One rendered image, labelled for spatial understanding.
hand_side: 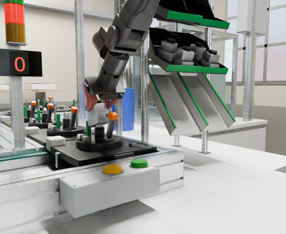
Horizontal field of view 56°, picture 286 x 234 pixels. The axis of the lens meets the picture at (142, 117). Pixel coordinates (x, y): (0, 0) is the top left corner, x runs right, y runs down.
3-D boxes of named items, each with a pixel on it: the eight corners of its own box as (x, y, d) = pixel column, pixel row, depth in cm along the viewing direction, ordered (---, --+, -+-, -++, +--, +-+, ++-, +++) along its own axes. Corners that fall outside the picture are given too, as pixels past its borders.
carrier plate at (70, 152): (156, 153, 78) (156, 146, 78) (79, 168, 63) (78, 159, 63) (113, 140, 97) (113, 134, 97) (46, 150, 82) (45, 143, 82)
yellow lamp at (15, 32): (28, 42, 74) (27, 24, 73) (8, 41, 71) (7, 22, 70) (23, 45, 78) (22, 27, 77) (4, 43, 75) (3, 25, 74)
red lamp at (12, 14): (27, 24, 73) (26, 5, 73) (7, 21, 70) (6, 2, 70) (22, 27, 77) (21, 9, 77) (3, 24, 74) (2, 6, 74)
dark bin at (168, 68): (199, 73, 90) (206, 51, 87) (166, 72, 84) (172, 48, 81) (160, 47, 111) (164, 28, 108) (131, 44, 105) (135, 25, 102)
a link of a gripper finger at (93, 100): (76, 102, 79) (85, 77, 74) (98, 101, 84) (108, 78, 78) (84, 119, 76) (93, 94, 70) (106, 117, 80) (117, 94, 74)
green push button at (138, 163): (151, 170, 62) (151, 161, 62) (137, 173, 59) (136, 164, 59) (140, 165, 65) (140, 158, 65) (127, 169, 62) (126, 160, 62)
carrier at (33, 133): (111, 139, 98) (111, 105, 97) (44, 149, 83) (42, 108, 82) (82, 131, 117) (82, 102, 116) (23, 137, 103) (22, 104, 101)
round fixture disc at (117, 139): (132, 146, 78) (132, 139, 78) (88, 153, 70) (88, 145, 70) (108, 139, 90) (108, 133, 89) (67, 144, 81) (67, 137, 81)
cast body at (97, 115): (111, 122, 78) (107, 98, 79) (97, 123, 75) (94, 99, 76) (98, 126, 85) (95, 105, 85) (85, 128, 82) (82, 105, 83)
